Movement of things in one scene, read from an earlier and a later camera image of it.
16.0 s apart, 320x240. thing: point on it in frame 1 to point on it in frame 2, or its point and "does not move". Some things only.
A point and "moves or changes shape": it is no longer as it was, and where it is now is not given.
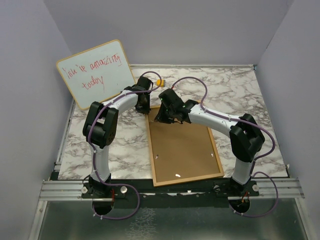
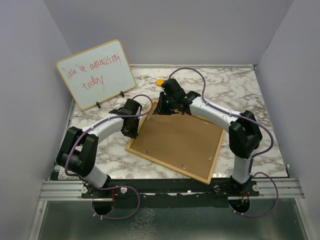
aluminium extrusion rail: [63, 190] does not move
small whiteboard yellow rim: [93, 74] does not move
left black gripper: [146, 109] to [133, 133]
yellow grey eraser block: [163, 82] does not move
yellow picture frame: [181, 153] moves or changes shape
